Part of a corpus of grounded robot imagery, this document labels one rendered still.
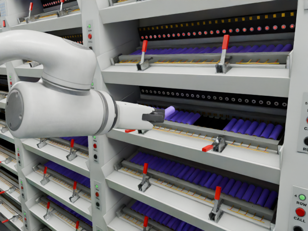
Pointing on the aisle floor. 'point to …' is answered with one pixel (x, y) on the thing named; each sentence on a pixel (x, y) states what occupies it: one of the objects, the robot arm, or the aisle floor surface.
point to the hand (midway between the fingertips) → (154, 115)
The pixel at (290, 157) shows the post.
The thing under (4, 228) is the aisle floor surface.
